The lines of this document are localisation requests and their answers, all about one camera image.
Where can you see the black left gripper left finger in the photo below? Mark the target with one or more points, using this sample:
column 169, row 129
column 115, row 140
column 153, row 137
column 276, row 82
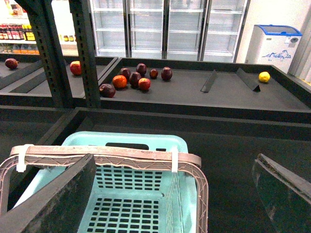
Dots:
column 58, row 207

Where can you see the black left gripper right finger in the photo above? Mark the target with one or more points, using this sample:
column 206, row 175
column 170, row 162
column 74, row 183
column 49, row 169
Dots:
column 286, row 197

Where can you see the light blue plastic basket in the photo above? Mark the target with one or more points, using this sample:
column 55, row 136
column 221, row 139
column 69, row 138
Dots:
column 143, row 183

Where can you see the dark red apple front left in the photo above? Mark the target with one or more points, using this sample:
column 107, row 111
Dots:
column 107, row 90

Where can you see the orange red apple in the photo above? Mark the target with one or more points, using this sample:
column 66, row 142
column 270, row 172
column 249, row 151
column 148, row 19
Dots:
column 119, row 81

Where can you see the red apple left tray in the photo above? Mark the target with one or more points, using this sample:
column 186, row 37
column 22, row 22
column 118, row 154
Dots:
column 75, row 68

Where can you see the dark apple far left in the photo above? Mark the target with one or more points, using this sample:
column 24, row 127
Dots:
column 11, row 63

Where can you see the dark red apple middle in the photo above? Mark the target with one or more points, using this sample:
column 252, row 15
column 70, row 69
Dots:
column 134, row 79

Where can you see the red yellow apple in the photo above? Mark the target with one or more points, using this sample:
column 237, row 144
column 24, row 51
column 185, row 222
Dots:
column 144, row 84

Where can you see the dark red apple back left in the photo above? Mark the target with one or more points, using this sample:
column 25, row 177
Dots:
column 125, row 72

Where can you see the small dark red apple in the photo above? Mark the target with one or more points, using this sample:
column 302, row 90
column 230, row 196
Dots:
column 153, row 73

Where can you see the dark red apple right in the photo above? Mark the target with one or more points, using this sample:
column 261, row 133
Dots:
column 166, row 73

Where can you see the black produce tray front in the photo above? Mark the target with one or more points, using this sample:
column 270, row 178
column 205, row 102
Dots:
column 228, row 148

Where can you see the black produce tray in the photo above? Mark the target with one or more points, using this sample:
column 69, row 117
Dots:
column 228, row 148
column 27, row 85
column 282, row 99

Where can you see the black produce tray back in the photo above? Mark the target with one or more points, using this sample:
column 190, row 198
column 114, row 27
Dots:
column 282, row 99

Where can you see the yellow lemon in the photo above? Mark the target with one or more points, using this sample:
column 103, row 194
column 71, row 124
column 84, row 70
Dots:
column 264, row 77

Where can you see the black triangular divider right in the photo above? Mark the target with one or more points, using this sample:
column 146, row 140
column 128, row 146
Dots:
column 252, row 85

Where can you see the black produce tray left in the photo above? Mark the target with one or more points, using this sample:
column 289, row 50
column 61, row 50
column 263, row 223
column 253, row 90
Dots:
column 27, row 85

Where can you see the black divider left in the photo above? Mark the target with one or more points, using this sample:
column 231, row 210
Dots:
column 209, row 82

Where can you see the white blue chest freezer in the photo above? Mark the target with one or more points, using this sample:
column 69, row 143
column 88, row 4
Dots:
column 273, row 45

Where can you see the white shelf with bottles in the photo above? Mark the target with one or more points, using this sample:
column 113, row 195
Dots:
column 16, row 33

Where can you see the glass door refrigerator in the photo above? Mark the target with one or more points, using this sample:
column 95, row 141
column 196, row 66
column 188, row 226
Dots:
column 190, row 30

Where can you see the dark metal rack post left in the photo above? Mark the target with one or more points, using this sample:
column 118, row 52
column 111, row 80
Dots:
column 41, row 19

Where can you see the dark metal rack post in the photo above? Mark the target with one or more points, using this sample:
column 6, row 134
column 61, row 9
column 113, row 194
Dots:
column 41, row 19
column 86, row 51

